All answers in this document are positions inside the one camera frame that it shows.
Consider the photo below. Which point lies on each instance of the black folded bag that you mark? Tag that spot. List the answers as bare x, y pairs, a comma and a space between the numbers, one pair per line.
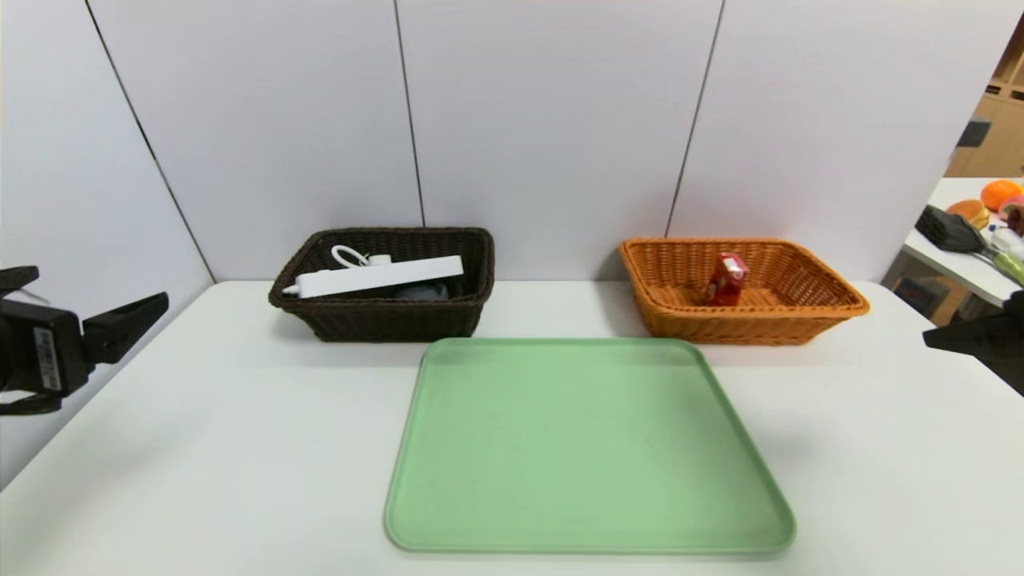
944, 230

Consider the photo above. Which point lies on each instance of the dark grey towel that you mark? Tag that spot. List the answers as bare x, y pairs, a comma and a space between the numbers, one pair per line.
420, 292

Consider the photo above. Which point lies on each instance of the light green plastic tray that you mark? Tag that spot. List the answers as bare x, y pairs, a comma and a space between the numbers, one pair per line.
592, 464

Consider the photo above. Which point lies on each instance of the wooden shelf unit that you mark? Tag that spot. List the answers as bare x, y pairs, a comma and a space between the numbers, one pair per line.
1000, 136

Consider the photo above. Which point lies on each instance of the brown box under table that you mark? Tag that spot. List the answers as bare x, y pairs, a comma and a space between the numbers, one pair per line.
920, 300

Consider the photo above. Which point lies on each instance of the pink toy food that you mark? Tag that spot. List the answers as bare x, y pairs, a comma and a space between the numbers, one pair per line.
1014, 205

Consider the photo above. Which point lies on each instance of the white side table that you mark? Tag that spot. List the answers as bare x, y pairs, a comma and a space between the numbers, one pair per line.
952, 268

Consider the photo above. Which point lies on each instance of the orange wicker basket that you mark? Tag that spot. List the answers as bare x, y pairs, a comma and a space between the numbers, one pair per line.
736, 324

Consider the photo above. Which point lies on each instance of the brown toy bun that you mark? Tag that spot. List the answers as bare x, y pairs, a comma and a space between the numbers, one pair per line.
970, 213

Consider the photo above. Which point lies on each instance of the dark brown wicker basket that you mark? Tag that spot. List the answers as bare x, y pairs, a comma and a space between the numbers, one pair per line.
384, 320

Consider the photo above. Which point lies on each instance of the orange toy fruit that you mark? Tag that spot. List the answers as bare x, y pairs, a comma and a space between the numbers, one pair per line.
1002, 192

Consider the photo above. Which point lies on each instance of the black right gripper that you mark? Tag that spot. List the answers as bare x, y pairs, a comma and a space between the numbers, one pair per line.
994, 334

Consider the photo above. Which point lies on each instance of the small red snack carton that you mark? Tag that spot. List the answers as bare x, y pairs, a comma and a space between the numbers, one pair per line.
726, 280

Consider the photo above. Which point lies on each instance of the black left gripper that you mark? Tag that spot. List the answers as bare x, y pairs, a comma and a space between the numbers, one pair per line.
51, 358

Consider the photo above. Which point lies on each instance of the green toy vegetable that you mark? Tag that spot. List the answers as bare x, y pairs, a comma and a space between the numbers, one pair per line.
1010, 268

